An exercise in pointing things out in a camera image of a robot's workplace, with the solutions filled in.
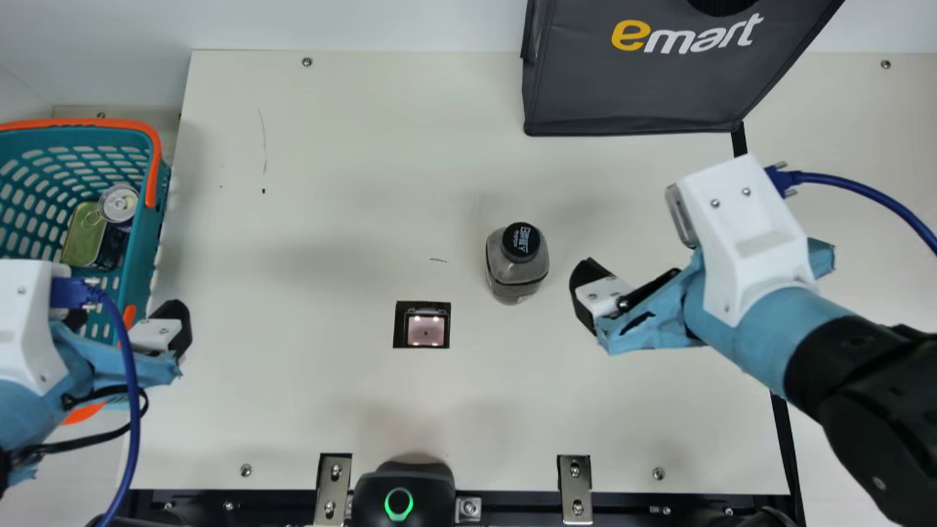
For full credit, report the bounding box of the rectangular tin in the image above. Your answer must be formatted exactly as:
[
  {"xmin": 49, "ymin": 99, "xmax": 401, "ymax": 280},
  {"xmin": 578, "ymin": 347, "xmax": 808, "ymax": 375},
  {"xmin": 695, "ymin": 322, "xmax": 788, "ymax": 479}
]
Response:
[{"xmin": 61, "ymin": 201, "xmax": 111, "ymax": 269}]

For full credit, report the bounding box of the blue cable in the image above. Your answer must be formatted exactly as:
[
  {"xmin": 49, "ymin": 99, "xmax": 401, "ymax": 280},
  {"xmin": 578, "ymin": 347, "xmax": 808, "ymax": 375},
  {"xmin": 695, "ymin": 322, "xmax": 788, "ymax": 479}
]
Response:
[
  {"xmin": 765, "ymin": 162, "xmax": 937, "ymax": 257},
  {"xmin": 50, "ymin": 277, "xmax": 142, "ymax": 527}
]

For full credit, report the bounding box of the teal shopping basket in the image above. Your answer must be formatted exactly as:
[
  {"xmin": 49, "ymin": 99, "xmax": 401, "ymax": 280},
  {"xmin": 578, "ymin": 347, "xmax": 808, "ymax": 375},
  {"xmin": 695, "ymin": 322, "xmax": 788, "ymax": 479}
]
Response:
[{"xmin": 0, "ymin": 117, "xmax": 173, "ymax": 427}]

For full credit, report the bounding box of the small square scanner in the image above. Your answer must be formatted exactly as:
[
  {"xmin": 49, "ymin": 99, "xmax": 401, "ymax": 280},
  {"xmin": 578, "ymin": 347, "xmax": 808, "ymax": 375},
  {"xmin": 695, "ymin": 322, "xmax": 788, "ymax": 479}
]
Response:
[{"xmin": 393, "ymin": 300, "xmax": 452, "ymax": 349}]

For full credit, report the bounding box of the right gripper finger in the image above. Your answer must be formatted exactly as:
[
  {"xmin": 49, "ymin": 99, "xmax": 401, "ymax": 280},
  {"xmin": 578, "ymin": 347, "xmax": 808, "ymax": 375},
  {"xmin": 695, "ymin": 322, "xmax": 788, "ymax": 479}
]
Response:
[{"xmin": 570, "ymin": 258, "xmax": 634, "ymax": 336}]

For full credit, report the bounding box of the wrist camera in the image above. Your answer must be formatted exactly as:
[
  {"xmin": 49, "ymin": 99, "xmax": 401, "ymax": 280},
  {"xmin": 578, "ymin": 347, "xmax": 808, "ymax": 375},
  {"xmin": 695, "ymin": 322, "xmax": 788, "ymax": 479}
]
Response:
[
  {"xmin": 664, "ymin": 152, "xmax": 819, "ymax": 328},
  {"xmin": 0, "ymin": 258, "xmax": 74, "ymax": 397}
]

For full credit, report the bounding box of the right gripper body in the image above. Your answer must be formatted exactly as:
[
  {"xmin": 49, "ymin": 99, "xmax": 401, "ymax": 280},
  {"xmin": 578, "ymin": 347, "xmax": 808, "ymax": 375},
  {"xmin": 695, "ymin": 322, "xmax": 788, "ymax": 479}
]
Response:
[{"xmin": 594, "ymin": 238, "xmax": 857, "ymax": 400}]

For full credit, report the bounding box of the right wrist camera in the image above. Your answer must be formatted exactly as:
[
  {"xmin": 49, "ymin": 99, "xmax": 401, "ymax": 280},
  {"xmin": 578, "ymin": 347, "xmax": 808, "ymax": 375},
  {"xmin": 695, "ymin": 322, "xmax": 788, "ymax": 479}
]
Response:
[{"xmin": 664, "ymin": 152, "xmax": 819, "ymax": 328}]

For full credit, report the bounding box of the dark grey bag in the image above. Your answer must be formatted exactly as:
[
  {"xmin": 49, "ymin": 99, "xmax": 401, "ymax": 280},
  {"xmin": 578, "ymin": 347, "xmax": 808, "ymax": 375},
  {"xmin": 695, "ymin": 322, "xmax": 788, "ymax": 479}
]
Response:
[{"xmin": 520, "ymin": 0, "xmax": 846, "ymax": 138}]

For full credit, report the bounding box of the black device with green light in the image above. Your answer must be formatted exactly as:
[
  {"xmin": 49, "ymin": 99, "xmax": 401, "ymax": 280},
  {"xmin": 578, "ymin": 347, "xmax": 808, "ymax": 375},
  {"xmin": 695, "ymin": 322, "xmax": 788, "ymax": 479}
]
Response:
[{"xmin": 351, "ymin": 460, "xmax": 457, "ymax": 527}]

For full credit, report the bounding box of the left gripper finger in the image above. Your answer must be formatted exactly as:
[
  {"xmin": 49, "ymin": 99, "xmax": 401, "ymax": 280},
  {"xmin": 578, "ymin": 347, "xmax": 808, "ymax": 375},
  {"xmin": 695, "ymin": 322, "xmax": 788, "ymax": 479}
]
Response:
[{"xmin": 126, "ymin": 299, "xmax": 193, "ymax": 361}]

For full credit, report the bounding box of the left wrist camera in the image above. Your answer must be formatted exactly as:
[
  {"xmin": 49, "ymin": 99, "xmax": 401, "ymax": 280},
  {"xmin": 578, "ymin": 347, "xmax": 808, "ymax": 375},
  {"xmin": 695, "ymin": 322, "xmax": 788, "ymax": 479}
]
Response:
[{"xmin": 0, "ymin": 258, "xmax": 74, "ymax": 397}]

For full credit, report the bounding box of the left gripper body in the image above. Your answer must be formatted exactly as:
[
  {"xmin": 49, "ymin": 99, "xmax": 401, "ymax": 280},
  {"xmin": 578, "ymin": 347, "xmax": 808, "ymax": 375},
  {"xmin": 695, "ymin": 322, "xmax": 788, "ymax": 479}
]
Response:
[{"xmin": 0, "ymin": 322, "xmax": 182, "ymax": 452}]

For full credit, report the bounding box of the can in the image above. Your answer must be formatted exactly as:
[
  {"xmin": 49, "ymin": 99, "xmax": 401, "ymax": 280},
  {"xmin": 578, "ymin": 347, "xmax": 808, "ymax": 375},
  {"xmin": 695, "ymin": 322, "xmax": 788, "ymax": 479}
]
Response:
[{"xmin": 95, "ymin": 183, "xmax": 141, "ymax": 272}]

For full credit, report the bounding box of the dark coffee bottle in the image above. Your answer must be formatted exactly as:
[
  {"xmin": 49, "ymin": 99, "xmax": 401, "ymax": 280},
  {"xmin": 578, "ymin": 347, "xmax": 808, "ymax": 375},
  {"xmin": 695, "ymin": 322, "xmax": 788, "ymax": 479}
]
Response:
[{"xmin": 485, "ymin": 222, "xmax": 550, "ymax": 306}]

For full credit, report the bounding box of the black cable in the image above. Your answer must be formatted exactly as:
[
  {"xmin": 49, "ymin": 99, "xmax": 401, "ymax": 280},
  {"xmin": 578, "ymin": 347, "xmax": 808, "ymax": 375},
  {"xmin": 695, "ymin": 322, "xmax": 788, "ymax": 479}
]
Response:
[{"xmin": 11, "ymin": 386, "xmax": 150, "ymax": 469}]

